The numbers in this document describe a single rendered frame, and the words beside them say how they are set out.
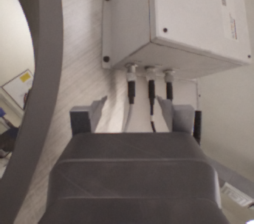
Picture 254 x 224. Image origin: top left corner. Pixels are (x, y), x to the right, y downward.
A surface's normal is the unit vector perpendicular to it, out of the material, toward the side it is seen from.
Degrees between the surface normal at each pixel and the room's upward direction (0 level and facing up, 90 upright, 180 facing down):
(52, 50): 90
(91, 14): 90
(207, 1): 90
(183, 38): 90
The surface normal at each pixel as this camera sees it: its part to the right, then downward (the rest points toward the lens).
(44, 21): 0.47, -0.12
